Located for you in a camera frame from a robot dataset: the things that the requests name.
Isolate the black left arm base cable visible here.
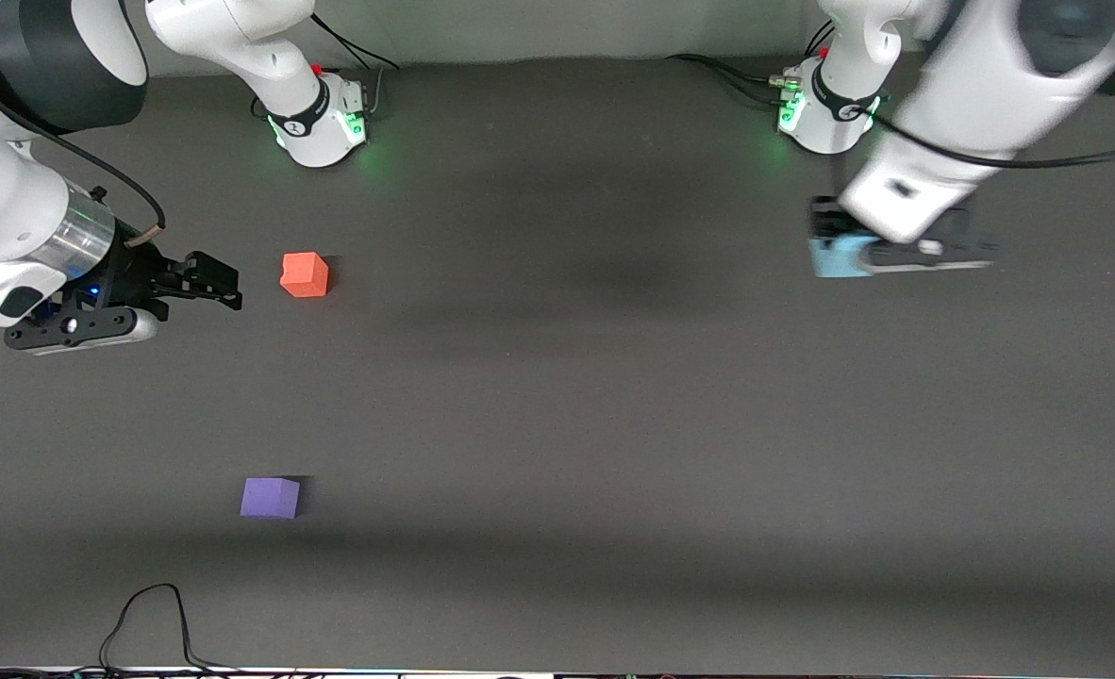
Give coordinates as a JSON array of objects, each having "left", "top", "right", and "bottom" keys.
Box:
[{"left": 665, "top": 53, "right": 796, "bottom": 107}]

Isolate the black arm base cable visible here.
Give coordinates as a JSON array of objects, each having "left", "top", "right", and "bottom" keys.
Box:
[
  {"left": 310, "top": 13, "right": 400, "bottom": 73},
  {"left": 665, "top": 53, "right": 796, "bottom": 107}
]

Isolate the black looped floor cable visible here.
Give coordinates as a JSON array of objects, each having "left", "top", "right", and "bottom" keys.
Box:
[{"left": 98, "top": 583, "right": 242, "bottom": 676}]

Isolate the light blue foam block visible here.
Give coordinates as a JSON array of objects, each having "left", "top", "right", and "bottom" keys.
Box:
[{"left": 809, "top": 236, "right": 879, "bottom": 279}]

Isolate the purple foam block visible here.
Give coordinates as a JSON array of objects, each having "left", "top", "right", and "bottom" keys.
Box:
[{"left": 240, "top": 477, "right": 301, "bottom": 521}]

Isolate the black right arm base cable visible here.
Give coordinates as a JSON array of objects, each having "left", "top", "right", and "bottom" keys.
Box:
[{"left": 310, "top": 13, "right": 400, "bottom": 73}]

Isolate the orange foam block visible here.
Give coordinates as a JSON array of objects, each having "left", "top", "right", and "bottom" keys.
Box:
[{"left": 280, "top": 252, "right": 330, "bottom": 299}]

